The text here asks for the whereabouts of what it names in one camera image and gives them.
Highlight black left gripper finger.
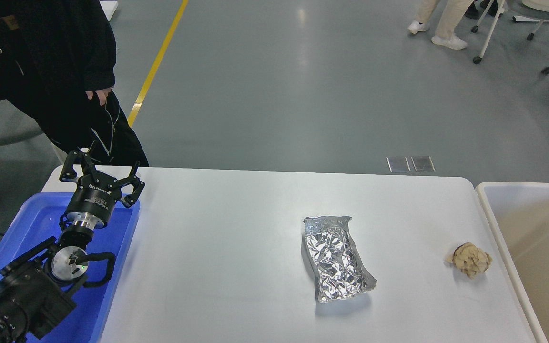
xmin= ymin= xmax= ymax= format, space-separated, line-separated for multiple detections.
xmin=60 ymin=146 xmax=98 ymax=182
xmin=115 ymin=161 xmax=146 ymax=209

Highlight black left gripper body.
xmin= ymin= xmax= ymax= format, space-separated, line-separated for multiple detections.
xmin=65 ymin=176 xmax=122 ymax=230

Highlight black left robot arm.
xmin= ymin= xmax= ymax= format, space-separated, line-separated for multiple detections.
xmin=0 ymin=148 xmax=145 ymax=343

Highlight grey office chair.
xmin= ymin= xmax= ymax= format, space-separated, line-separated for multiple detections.
xmin=0 ymin=101 xmax=43 ymax=146

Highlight blue plastic bin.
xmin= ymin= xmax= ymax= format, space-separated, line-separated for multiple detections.
xmin=0 ymin=192 xmax=141 ymax=343

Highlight person in black clothes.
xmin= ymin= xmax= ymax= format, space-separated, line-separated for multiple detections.
xmin=0 ymin=0 xmax=149 ymax=167

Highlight white flat box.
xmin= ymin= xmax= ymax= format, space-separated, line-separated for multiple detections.
xmin=99 ymin=0 xmax=119 ymax=21

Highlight silver foil package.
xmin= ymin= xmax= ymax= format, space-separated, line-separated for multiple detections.
xmin=303 ymin=216 xmax=377 ymax=303

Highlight left floor outlet plate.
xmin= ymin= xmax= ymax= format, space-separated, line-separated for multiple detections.
xmin=387 ymin=156 xmax=410 ymax=173

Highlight floor outlet plate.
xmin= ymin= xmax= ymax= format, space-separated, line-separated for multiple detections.
xmin=387 ymin=156 xmax=410 ymax=173
xmin=411 ymin=156 xmax=436 ymax=173

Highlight right floor outlet plate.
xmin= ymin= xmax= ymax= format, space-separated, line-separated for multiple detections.
xmin=411 ymin=156 xmax=436 ymax=173

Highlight crumpled brown paper ball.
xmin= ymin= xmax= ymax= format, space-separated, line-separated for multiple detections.
xmin=445 ymin=242 xmax=492 ymax=279

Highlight seated person beige trousers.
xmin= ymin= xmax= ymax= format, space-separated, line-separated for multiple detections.
xmin=407 ymin=0 xmax=474 ymax=50

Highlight beige plastic bin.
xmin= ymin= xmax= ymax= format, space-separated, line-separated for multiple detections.
xmin=476 ymin=182 xmax=549 ymax=343

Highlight white frame rolling chair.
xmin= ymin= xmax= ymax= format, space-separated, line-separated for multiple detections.
xmin=471 ymin=0 xmax=549 ymax=76

